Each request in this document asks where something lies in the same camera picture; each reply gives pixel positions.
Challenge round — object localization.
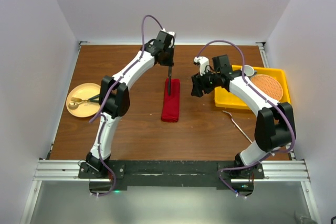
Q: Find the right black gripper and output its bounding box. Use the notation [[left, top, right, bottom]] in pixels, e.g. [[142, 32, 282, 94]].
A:
[[191, 68, 220, 98]]

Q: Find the silver fork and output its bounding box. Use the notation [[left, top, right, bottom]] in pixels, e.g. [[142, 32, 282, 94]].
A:
[[222, 110, 252, 143]]

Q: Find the red cloth napkin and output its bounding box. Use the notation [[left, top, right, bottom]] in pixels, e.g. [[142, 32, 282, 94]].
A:
[[161, 79, 180, 123]]

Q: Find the silver knife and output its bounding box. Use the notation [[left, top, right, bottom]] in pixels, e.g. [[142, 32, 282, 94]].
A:
[[167, 66, 173, 95]]

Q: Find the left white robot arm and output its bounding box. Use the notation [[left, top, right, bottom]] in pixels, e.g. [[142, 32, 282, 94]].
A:
[[86, 29, 176, 178]]

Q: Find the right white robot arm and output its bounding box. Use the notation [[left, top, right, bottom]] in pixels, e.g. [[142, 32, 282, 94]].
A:
[[191, 55, 296, 178]]

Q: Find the yellow plastic tray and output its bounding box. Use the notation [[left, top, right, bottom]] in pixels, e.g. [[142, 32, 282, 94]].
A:
[[214, 67, 291, 110]]

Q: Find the white cup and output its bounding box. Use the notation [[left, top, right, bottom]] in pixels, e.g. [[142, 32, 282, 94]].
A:
[[244, 65, 257, 77]]

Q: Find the orange woven coaster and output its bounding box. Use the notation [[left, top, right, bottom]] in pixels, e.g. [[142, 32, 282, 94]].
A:
[[250, 74, 284, 101]]

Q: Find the round wooden plate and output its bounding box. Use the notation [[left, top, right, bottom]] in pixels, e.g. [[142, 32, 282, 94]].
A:
[[65, 83, 100, 118]]

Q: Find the gold spoon on plate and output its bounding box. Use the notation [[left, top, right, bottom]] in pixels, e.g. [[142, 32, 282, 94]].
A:
[[68, 100, 89, 110]]

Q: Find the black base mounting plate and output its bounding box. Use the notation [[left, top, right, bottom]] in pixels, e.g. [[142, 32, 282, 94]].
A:
[[78, 160, 265, 194]]

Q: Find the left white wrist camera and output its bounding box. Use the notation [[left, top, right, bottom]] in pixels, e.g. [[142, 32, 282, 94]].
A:
[[161, 28, 176, 48]]

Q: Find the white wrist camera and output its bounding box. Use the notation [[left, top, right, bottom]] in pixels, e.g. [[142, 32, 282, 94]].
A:
[[194, 56, 210, 76], [161, 28, 176, 48]]

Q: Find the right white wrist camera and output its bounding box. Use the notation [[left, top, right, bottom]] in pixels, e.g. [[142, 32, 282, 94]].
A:
[[194, 56, 210, 76]]

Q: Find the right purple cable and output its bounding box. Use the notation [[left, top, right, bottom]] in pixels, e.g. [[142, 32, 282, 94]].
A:
[[195, 39, 297, 198]]

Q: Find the purple cable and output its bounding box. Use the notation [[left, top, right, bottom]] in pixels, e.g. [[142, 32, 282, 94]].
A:
[[195, 39, 297, 198], [89, 14, 167, 197]]

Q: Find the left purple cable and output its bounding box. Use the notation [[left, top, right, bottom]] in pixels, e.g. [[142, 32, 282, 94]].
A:
[[89, 14, 167, 197]]

